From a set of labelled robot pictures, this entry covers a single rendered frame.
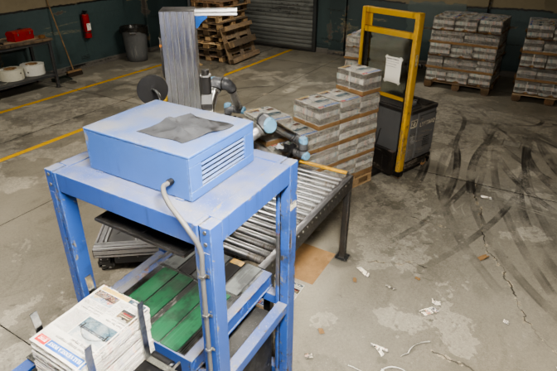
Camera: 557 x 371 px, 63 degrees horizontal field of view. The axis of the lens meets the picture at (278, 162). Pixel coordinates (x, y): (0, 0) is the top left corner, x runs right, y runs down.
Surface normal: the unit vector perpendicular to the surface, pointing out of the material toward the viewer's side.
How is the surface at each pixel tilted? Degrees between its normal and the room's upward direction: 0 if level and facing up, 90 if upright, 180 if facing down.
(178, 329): 0
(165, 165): 90
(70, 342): 2
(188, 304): 0
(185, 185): 90
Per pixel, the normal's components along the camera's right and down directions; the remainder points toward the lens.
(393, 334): 0.00, -0.90
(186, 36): 0.11, 0.44
